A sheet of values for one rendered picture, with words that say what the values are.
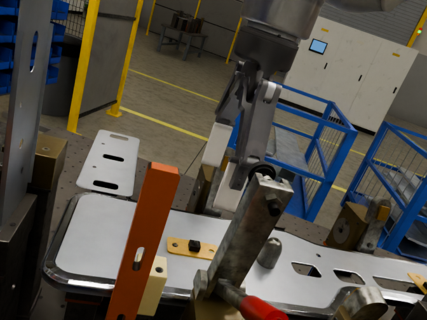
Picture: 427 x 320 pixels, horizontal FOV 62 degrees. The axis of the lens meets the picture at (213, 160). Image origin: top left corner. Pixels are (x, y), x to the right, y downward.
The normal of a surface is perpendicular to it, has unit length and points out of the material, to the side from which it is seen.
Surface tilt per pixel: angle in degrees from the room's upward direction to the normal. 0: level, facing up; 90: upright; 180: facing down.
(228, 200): 90
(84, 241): 0
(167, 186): 90
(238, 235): 99
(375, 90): 90
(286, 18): 90
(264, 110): 65
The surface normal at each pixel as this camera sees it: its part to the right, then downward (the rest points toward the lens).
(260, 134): 0.26, 0.01
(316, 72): -0.16, 0.33
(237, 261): 0.09, 0.54
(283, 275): 0.31, -0.88
